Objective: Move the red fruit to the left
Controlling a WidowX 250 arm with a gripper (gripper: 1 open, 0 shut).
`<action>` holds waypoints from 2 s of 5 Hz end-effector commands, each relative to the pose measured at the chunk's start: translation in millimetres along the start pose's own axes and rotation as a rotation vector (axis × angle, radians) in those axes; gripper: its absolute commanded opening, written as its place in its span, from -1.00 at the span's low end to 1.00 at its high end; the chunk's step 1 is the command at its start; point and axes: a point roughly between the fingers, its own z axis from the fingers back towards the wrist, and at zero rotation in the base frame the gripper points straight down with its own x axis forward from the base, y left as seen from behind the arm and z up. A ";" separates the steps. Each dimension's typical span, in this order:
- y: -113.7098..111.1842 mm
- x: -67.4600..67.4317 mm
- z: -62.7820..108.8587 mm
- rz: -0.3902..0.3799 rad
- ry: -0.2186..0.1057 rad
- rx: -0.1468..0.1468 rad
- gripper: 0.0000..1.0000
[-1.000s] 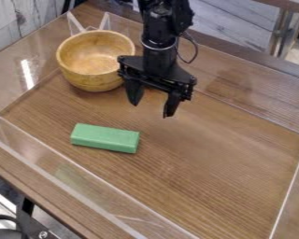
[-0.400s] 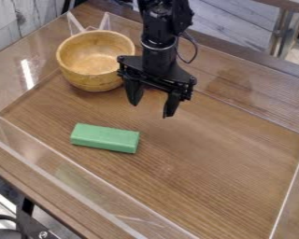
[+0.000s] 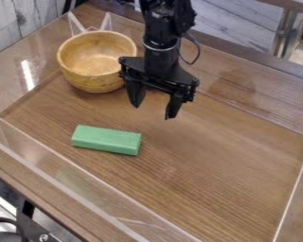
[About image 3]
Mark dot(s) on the wooden bowl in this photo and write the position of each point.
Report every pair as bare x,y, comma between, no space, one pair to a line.
88,60

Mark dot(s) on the black table frame bracket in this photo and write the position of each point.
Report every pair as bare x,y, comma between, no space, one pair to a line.
32,232

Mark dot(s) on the clear acrylic tray wall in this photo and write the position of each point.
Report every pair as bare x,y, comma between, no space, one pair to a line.
218,174

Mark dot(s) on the green rectangular block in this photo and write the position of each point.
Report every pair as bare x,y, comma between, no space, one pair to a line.
117,141

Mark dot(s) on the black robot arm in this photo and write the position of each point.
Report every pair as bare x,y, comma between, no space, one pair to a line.
169,20

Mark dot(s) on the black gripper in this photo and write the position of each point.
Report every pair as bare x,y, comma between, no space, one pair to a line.
175,81

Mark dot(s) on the metal table leg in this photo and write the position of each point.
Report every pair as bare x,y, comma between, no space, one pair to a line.
289,34

